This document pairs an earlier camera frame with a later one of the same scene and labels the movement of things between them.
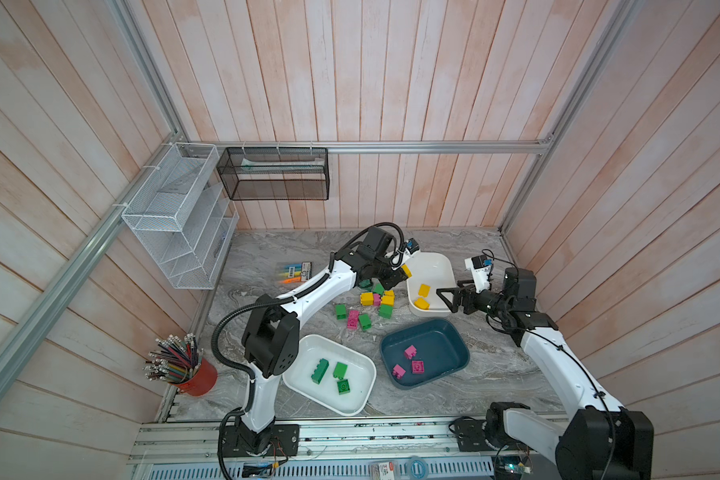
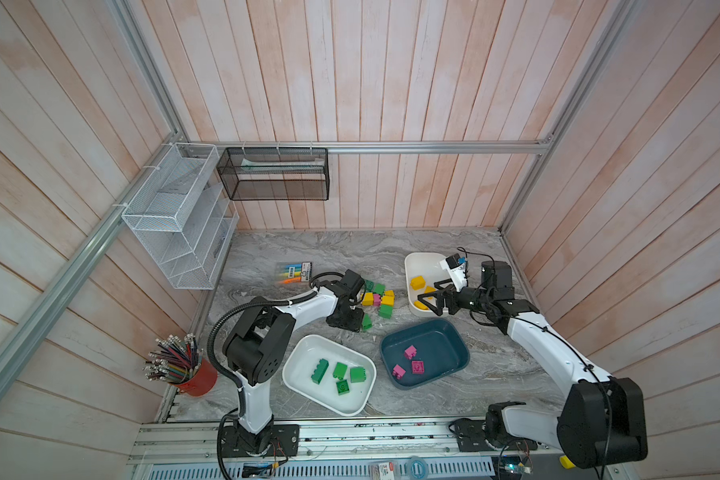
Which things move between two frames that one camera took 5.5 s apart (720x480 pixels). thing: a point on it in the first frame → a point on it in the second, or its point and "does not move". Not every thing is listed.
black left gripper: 395,275 → 354,325
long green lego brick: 320,371 does not move
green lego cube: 340,370 does not move
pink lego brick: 398,371 does not move
